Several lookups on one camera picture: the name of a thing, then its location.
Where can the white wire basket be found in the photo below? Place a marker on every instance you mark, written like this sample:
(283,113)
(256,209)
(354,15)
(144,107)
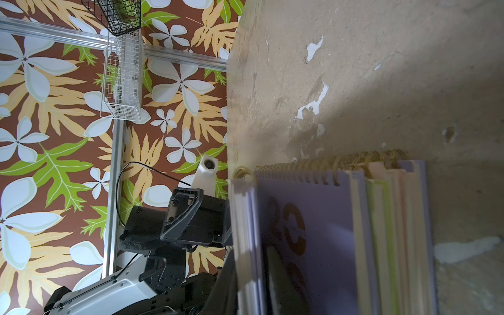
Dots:
(122,79)

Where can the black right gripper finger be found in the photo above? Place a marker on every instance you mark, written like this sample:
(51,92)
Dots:
(223,297)

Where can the purple desk calendar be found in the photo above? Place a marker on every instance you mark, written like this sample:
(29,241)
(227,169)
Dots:
(292,228)
(366,272)

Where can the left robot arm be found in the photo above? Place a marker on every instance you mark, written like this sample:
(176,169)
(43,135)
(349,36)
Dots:
(123,293)

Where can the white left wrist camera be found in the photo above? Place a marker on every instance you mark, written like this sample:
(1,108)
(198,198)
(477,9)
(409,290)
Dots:
(205,177)

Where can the green 2026 desk calendar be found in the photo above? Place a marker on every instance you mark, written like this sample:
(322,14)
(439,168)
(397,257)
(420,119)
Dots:
(385,245)

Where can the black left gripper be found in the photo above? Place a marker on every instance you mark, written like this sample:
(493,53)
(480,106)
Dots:
(165,237)

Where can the pink 2026 desk calendar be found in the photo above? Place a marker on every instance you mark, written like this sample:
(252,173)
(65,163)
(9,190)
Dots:
(413,236)

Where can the black wire divided basket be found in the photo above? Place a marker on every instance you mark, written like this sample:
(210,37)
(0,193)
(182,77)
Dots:
(119,17)

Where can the purple desk calendar front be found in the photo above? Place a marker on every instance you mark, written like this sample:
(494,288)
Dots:
(366,272)

